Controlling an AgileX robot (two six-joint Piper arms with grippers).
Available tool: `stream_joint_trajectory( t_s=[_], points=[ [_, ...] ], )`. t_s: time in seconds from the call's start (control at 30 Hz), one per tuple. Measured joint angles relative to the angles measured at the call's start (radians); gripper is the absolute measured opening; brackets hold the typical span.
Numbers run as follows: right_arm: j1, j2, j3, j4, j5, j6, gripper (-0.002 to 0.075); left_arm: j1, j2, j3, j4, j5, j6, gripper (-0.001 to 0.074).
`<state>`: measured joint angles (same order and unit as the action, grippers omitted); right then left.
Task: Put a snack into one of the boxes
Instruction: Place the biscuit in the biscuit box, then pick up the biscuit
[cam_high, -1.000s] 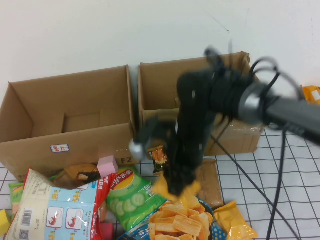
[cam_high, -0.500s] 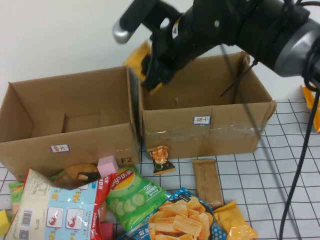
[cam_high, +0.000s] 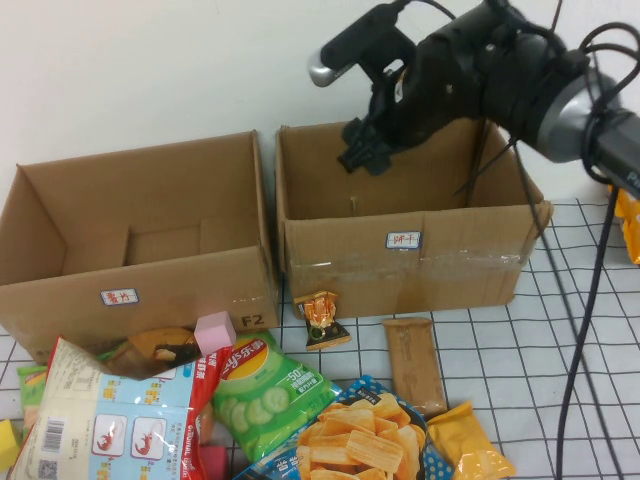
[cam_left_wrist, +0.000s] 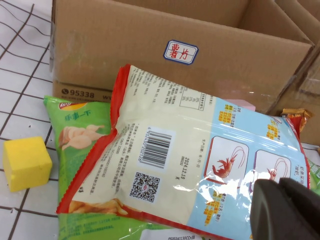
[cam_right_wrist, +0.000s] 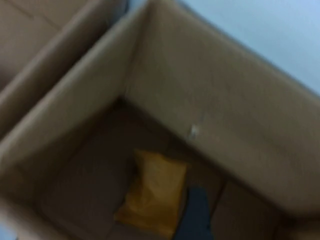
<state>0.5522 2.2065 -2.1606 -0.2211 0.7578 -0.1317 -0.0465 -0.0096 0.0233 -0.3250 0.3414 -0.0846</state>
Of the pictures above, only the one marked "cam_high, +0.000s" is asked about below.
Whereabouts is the dark brown snack bag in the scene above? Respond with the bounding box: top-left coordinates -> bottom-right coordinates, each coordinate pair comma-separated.
97,324 -> 201,381

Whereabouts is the brown snack bar packet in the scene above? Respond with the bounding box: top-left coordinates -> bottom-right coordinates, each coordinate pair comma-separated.
383,317 -> 448,419

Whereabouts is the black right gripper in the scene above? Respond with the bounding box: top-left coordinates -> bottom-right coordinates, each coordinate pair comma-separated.
337,34 -> 484,176

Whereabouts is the taped cardboard box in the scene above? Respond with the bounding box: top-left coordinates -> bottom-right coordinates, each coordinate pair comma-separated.
274,115 -> 555,321

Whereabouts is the pink foam cube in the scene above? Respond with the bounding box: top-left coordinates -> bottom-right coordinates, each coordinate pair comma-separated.
193,310 -> 237,359

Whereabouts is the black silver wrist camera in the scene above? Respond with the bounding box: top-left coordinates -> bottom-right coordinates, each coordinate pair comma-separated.
307,3 -> 419,89

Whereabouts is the yellow foam cube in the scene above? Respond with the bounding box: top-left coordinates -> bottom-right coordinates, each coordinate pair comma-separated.
0,418 -> 25,464

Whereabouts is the blue potato chips bag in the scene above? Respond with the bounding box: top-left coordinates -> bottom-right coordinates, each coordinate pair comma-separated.
234,373 -> 459,480

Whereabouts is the cardboard box marked F2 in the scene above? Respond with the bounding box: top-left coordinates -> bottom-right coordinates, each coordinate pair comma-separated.
0,130 -> 280,365

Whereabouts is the green cucumber Lays bag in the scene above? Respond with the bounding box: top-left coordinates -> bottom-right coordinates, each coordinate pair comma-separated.
209,329 -> 344,464

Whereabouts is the small green Lays bag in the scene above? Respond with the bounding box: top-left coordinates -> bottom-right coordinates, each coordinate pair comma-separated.
17,363 -> 52,426

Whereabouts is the yellow snack packet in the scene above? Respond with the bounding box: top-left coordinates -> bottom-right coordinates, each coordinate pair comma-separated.
424,399 -> 518,480

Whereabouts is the thin black cable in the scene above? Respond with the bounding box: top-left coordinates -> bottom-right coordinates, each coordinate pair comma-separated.
512,142 -> 629,480

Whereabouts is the thick black cable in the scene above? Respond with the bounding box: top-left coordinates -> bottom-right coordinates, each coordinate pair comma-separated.
555,22 -> 640,480

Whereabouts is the small black orange snack packet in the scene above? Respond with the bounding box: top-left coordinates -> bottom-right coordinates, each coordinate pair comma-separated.
293,289 -> 353,352

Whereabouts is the white red shrimp strips bag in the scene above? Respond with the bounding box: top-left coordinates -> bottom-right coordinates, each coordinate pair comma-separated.
9,335 -> 224,480

